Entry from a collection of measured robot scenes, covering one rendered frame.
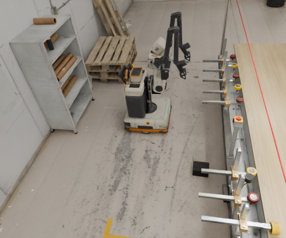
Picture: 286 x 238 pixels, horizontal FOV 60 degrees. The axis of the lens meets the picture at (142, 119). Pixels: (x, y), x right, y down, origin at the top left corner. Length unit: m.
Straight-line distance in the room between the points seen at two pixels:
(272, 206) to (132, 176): 1.79
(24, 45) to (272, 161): 2.97
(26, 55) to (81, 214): 2.06
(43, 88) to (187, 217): 2.50
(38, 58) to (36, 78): 0.33
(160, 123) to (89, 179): 1.25
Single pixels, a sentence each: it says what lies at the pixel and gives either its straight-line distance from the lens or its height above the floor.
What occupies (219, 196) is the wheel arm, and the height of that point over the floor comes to 0.86.
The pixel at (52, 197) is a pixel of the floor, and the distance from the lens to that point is 3.49.
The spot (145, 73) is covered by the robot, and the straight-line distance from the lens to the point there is 3.66.
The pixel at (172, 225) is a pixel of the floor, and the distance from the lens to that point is 3.00.
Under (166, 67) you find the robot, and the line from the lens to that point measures 3.31.
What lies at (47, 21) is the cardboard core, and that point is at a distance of 3.77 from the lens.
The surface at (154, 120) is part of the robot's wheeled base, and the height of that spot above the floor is 0.28.
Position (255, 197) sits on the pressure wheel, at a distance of 2.21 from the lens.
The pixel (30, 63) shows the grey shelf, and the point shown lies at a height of 1.27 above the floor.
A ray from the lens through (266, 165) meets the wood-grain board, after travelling 2.43.
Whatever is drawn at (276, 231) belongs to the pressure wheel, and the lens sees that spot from 2.05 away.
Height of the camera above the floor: 2.73
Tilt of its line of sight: 42 degrees down
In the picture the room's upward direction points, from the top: 7 degrees counter-clockwise
